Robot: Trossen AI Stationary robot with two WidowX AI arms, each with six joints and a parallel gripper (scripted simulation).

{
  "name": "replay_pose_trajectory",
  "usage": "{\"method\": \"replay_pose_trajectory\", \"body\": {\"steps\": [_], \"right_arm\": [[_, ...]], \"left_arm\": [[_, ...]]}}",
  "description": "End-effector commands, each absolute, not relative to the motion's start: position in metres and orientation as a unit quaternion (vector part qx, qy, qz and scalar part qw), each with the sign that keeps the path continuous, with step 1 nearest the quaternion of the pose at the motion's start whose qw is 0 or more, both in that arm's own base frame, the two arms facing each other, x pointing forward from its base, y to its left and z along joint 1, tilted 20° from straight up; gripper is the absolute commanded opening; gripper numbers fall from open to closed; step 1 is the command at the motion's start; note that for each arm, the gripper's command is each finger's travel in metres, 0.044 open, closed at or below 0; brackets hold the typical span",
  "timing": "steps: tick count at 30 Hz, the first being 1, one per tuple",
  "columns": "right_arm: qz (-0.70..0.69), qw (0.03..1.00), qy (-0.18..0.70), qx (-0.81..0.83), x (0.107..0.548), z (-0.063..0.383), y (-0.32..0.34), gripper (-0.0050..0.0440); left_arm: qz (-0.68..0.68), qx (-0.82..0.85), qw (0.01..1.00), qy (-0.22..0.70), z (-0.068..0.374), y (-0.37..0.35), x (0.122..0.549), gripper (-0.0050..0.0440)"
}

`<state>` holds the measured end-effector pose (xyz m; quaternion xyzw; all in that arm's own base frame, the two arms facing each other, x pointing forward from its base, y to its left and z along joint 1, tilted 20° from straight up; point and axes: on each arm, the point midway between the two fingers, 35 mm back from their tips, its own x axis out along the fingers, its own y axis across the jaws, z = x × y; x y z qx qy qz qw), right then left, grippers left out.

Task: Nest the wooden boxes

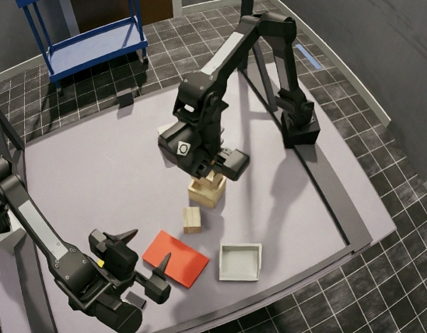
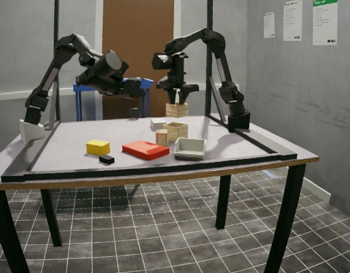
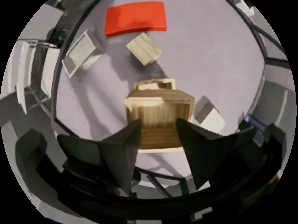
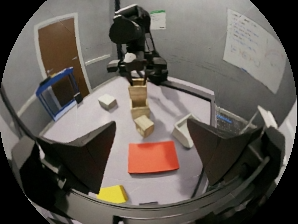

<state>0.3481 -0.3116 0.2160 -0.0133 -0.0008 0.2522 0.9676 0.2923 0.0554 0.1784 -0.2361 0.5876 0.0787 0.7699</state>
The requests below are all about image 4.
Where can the orange-red flat rectangular block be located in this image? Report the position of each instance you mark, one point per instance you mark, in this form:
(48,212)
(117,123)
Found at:
(152,157)

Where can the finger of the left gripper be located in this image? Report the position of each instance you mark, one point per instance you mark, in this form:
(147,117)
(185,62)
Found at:
(128,75)
(147,71)

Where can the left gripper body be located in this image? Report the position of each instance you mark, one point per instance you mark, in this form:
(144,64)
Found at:
(158,63)

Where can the white open box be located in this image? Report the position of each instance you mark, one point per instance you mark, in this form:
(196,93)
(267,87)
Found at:
(180,128)

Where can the yellow rectangular block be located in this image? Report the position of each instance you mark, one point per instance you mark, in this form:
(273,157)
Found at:
(115,194)

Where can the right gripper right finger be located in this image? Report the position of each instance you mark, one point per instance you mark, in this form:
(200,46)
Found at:
(219,150)

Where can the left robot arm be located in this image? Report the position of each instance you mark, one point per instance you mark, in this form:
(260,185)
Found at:
(123,32)

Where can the wooden box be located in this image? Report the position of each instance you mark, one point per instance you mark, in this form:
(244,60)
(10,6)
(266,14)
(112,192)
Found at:
(141,110)
(146,125)
(138,91)

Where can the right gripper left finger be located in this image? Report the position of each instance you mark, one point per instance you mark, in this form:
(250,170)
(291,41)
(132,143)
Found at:
(85,157)

